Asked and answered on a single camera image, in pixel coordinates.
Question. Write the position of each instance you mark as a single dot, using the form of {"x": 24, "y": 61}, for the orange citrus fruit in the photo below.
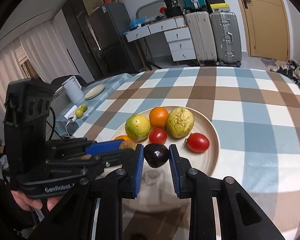
{"x": 122, "y": 137}

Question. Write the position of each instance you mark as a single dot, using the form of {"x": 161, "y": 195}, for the large red tomato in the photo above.
{"x": 197, "y": 142}

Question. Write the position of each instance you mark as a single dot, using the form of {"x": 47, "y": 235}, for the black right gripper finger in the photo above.
{"x": 105, "y": 160}

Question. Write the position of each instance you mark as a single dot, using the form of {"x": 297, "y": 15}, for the wrinkled yellow-green fruit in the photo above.
{"x": 180, "y": 122}

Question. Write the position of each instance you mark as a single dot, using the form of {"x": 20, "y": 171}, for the dark purple plum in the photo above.
{"x": 156, "y": 154}

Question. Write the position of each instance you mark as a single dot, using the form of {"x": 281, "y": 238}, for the dark grey refrigerator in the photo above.
{"x": 115, "y": 54}

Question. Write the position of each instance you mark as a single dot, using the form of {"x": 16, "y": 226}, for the brown walnut front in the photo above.
{"x": 126, "y": 144}

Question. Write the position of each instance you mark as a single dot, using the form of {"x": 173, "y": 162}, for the wooden door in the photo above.
{"x": 266, "y": 28}

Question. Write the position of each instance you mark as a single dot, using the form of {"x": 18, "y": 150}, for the silver suitcase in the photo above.
{"x": 227, "y": 38}

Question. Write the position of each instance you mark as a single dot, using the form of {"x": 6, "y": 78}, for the white curtain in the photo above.
{"x": 45, "y": 51}

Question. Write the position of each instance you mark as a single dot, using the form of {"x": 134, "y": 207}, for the checkered tablecloth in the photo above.
{"x": 256, "y": 115}

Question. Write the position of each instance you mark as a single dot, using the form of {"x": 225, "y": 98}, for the person's left hand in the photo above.
{"x": 26, "y": 203}

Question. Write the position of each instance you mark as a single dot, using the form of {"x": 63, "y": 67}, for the smooth yellow-green fruit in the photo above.
{"x": 138, "y": 127}

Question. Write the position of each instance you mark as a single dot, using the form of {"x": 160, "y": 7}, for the white drawer desk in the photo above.
{"x": 177, "y": 36}

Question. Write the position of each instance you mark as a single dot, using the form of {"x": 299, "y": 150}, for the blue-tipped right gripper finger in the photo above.
{"x": 104, "y": 147}

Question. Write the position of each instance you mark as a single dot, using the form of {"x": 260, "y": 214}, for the beige suitcase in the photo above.
{"x": 202, "y": 37}

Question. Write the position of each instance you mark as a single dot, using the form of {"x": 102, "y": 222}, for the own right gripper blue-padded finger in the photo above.
{"x": 92, "y": 209}
{"x": 240, "y": 217}

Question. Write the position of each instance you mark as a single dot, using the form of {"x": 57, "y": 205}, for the small side plate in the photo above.
{"x": 95, "y": 91}

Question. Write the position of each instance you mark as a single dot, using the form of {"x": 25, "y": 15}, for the green lime pair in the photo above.
{"x": 79, "y": 112}

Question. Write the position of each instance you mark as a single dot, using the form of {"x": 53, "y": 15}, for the cream round plate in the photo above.
{"x": 156, "y": 191}

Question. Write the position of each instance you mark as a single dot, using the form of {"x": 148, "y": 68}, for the orange on plate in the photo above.
{"x": 158, "y": 117}

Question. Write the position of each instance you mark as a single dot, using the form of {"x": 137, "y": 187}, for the small red tomato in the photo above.
{"x": 158, "y": 135}

